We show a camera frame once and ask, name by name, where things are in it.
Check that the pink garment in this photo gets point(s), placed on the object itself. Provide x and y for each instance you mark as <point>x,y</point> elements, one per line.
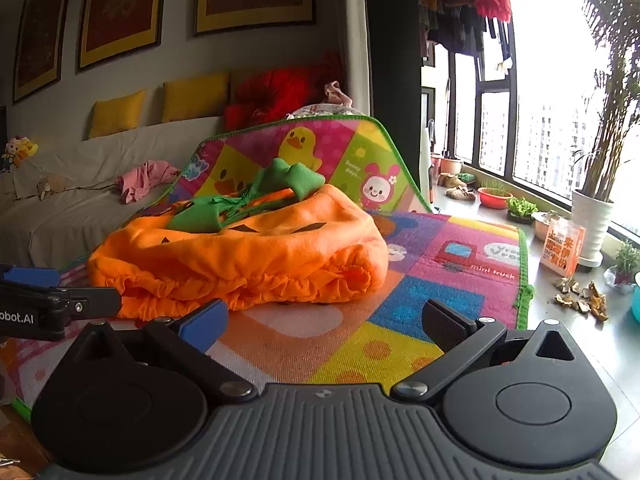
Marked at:
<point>142,180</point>

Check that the teal basin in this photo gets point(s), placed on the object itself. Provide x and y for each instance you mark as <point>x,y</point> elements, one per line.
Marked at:
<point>636,297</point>

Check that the small potted plant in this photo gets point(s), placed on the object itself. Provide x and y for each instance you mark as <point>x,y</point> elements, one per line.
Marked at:
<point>622,267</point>

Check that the dark hanging clothes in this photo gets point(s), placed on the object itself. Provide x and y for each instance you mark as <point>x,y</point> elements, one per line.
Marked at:
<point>450,5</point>

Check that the orange pumpkin costume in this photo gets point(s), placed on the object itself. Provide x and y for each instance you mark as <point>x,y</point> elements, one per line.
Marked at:
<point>250,240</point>

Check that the colourful cartoon play mat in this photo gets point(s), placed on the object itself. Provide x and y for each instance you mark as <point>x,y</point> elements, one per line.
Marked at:
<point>450,280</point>

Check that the dried orange peels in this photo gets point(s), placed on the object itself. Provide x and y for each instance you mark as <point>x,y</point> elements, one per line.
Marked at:
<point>587,300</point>

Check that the red basin with grass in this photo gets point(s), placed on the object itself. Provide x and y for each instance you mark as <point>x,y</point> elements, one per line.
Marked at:
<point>494,197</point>

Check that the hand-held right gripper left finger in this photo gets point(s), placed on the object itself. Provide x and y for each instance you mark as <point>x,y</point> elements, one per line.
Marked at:
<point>206,321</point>

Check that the pink flower pot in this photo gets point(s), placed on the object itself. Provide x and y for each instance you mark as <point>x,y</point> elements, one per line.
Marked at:
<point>451,166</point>

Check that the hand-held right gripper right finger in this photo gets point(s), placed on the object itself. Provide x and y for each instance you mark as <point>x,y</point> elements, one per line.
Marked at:
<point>446,327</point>

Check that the green leafy plant tray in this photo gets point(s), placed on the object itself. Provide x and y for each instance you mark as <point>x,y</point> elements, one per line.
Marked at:
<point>521,208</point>

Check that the orange paper bag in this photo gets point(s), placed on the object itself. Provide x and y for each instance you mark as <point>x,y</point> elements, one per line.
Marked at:
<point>564,247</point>

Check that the beige plush toy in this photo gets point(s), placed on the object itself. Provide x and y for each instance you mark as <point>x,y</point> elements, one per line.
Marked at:
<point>50,186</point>

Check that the yellow cushion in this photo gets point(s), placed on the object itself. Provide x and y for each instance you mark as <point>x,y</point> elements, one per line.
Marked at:
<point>196,96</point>
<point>117,114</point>

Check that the pair of beige shoes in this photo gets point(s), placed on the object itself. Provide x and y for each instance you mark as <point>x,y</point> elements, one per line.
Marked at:
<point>456,186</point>

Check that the yellow plush toy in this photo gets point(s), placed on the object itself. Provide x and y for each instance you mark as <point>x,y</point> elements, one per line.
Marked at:
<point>19,150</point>

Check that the potted palm in white pot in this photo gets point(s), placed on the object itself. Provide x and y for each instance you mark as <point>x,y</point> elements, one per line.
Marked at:
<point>595,210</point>

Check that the grey covered sofa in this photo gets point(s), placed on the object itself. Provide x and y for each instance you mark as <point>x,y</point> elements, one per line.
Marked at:
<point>75,175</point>

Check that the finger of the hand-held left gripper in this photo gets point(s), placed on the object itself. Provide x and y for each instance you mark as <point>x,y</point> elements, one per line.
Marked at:
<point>92,302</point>
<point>30,276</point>

